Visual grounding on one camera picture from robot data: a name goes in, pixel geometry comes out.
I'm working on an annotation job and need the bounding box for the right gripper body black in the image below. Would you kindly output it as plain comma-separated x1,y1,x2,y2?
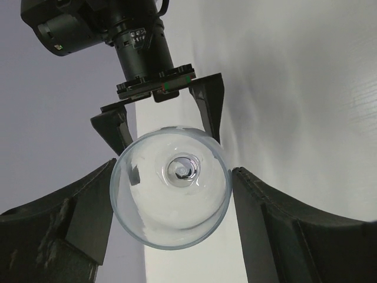
117,64,195,100

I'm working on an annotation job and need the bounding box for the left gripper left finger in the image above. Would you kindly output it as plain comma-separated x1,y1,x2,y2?
1,159,115,282

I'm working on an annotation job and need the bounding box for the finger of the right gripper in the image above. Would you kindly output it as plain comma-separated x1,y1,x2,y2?
90,103,137,156
188,73,225,143

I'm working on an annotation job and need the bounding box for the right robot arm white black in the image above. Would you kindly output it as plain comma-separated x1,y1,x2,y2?
21,0,224,154

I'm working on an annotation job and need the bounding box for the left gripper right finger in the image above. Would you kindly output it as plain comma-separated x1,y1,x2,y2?
232,167,376,282

